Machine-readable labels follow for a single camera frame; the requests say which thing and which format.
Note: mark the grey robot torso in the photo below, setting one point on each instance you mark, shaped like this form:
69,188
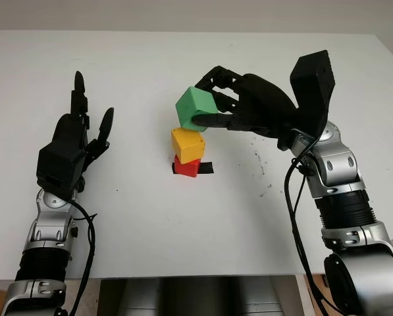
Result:
199,298

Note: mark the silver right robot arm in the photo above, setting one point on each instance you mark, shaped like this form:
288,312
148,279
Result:
337,171

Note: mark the green cube block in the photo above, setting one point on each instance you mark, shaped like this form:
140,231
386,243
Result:
194,105

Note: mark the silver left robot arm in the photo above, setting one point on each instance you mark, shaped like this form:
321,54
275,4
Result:
48,227

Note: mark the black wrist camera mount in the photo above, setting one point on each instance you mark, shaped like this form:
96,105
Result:
314,82
59,164

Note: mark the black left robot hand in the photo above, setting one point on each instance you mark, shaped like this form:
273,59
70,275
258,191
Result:
71,128

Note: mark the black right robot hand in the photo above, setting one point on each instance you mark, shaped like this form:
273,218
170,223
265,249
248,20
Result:
265,108

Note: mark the yellow cube block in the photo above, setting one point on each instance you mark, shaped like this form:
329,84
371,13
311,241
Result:
188,145

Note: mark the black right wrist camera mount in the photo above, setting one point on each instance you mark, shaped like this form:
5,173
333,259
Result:
314,82

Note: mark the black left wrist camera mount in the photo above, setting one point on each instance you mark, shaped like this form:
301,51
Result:
59,164

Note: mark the black tape strip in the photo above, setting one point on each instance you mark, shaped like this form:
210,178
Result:
206,168

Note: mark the red cube block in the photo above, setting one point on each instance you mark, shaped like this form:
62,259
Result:
188,169

